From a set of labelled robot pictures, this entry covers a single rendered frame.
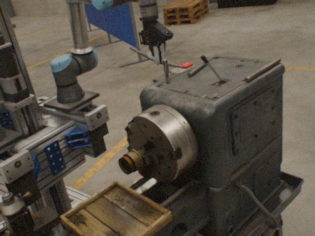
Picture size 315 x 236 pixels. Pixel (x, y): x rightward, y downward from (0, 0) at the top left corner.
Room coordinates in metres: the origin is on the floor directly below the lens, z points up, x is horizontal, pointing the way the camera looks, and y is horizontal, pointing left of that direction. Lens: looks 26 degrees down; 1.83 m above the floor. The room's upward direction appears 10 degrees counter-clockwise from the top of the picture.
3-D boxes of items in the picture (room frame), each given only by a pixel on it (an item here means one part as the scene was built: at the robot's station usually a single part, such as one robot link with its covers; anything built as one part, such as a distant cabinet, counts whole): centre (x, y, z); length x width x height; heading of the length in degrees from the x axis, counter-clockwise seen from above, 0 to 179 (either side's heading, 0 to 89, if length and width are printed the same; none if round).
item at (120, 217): (1.12, 0.23, 0.89); 0.36 x 0.30 x 0.04; 39
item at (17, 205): (0.98, 0.53, 1.13); 0.08 x 0.08 x 0.03
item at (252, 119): (1.57, -0.29, 1.06); 0.59 x 0.48 x 0.39; 129
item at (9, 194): (0.98, 0.53, 1.17); 0.04 x 0.04 x 0.03
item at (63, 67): (1.84, 0.44, 1.33); 0.13 x 0.12 x 0.14; 135
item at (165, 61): (1.49, -0.08, 1.34); 0.02 x 0.02 x 0.12; 40
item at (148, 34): (1.54, -0.04, 1.52); 0.09 x 0.08 x 0.12; 41
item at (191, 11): (9.54, -1.25, 0.22); 1.25 x 0.86 x 0.44; 150
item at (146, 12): (1.53, -0.04, 1.60); 0.08 x 0.08 x 0.05
